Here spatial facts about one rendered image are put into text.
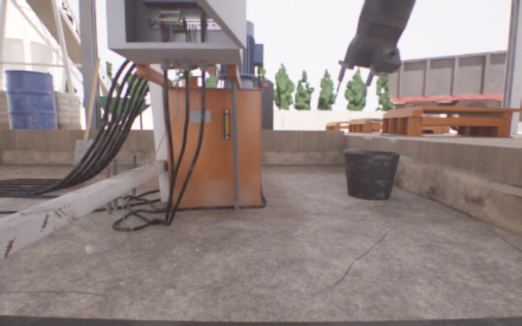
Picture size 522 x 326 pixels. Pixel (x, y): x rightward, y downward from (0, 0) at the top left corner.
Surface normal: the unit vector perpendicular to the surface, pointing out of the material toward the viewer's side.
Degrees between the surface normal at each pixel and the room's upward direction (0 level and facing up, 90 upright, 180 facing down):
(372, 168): 98
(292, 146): 90
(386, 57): 66
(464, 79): 90
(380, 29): 122
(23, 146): 90
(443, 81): 90
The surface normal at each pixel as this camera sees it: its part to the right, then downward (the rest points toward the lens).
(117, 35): 0.03, 0.13
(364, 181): -0.52, 0.26
